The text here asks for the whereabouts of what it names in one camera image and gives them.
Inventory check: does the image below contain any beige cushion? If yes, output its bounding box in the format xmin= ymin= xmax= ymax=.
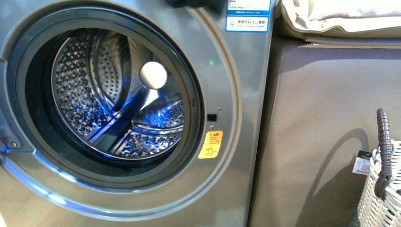
xmin=274 ymin=0 xmax=401 ymax=49

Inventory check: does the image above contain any grey front-load washing machine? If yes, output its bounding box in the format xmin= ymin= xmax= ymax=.
xmin=0 ymin=0 xmax=275 ymax=227

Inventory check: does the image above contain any grey basket handle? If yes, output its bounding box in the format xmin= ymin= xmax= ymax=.
xmin=375 ymin=108 xmax=392 ymax=200

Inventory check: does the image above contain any blue white energy label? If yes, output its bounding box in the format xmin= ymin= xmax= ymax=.
xmin=226 ymin=0 xmax=271 ymax=33

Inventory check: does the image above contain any orange warning sticker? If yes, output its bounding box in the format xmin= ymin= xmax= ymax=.
xmin=198 ymin=131 xmax=223 ymax=159

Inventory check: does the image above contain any white paper price tag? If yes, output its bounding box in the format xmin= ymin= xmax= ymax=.
xmin=352 ymin=150 xmax=371 ymax=175

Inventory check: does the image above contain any white woven laundry basket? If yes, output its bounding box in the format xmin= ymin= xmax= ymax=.
xmin=355 ymin=140 xmax=401 ymax=227

